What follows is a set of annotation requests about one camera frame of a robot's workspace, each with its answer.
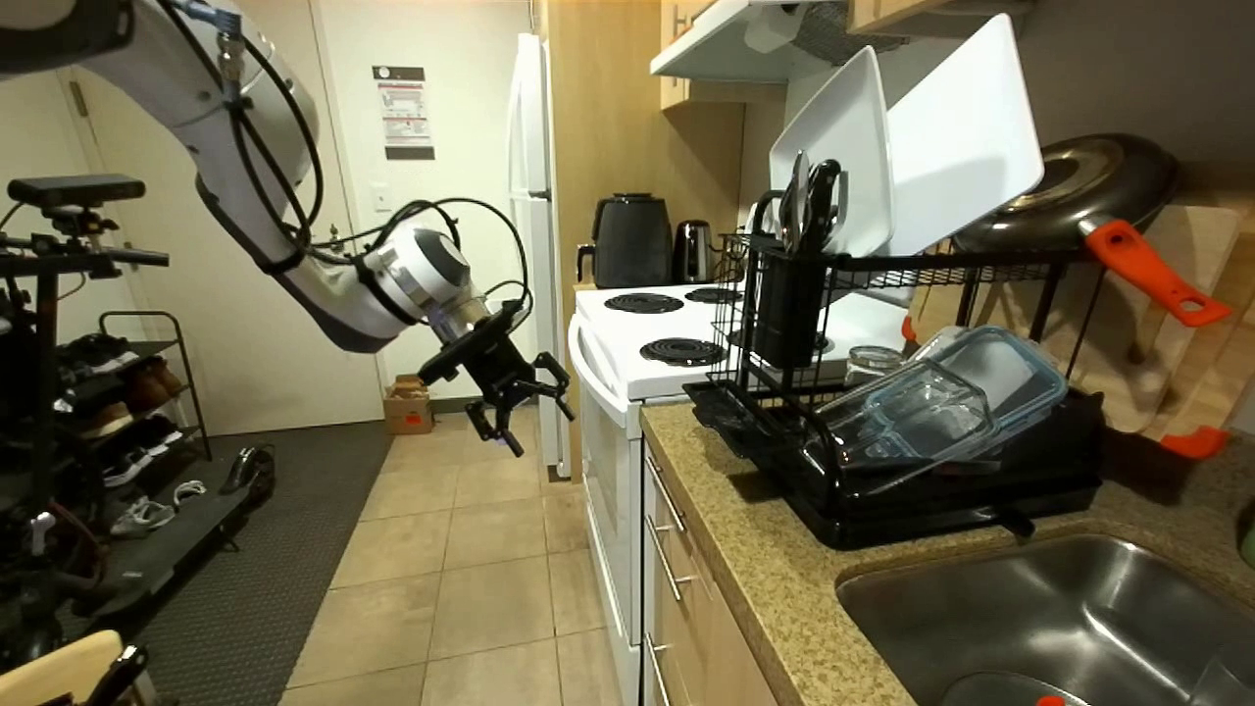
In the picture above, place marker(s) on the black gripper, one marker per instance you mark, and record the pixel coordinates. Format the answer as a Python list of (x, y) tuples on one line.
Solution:
[(478, 359)]

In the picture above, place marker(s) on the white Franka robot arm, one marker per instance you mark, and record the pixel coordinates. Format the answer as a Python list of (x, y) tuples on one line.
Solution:
[(171, 80)]

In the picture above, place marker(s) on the white electric stove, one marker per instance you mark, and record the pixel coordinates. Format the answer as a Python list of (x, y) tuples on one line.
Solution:
[(610, 345)]

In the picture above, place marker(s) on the small cardboard box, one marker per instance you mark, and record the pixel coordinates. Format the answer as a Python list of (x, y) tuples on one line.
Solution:
[(409, 408)]

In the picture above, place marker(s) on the white refrigerator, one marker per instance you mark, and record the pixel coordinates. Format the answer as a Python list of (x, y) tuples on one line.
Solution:
[(535, 259)]

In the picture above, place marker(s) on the large black coil burner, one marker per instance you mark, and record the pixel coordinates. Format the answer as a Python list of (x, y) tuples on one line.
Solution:
[(644, 302)]

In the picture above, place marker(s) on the small black coil burner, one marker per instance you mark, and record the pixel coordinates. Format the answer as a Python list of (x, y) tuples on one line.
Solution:
[(680, 349), (716, 294)]

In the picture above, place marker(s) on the black electric kettle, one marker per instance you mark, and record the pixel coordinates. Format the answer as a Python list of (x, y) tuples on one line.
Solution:
[(693, 253)]

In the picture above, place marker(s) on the black utensil caddy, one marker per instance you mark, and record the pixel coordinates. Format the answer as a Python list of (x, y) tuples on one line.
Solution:
[(789, 308)]

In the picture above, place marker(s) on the white room door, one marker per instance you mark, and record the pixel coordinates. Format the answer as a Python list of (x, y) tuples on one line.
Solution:
[(455, 104)]

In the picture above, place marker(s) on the printed paper notice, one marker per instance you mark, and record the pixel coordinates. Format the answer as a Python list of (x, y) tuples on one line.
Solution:
[(404, 113)]

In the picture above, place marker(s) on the dark grey floor mat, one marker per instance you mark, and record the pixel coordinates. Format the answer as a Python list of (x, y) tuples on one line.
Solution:
[(259, 574)]

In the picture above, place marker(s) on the metal shoe rack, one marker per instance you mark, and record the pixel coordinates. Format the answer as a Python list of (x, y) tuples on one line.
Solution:
[(189, 395)]

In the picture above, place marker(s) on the clear glass cup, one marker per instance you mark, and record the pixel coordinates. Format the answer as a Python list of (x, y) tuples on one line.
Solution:
[(873, 362)]

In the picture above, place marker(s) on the black kick scooter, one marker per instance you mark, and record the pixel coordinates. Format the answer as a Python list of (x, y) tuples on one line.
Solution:
[(197, 522)]

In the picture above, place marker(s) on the white square plate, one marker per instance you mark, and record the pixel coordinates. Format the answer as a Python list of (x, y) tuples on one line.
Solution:
[(961, 131), (837, 157)]

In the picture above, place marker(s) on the clear glass food container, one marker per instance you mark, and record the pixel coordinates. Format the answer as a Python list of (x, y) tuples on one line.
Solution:
[(942, 399)]

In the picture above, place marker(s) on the range hood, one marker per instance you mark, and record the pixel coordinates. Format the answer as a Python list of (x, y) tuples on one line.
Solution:
[(746, 43)]

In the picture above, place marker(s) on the light wooden chair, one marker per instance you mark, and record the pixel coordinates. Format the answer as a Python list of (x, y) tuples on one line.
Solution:
[(60, 670)]

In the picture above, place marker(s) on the stainless steel sink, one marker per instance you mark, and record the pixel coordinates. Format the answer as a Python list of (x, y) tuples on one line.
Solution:
[(1044, 615)]

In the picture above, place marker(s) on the orange plastic piece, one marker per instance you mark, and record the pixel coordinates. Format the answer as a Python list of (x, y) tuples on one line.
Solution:
[(1193, 441)]

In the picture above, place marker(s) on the wooden cutting board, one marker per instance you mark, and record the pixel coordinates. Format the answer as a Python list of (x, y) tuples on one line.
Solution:
[(1217, 259)]

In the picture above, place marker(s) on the white light switch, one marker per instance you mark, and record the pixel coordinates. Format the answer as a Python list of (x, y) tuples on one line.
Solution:
[(383, 196)]

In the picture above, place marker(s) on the short wooden wall cabinet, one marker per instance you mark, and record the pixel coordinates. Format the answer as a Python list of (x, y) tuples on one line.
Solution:
[(673, 83)]

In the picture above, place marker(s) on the long wooden wall cabinet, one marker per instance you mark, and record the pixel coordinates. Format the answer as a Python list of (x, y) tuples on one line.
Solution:
[(914, 8)]

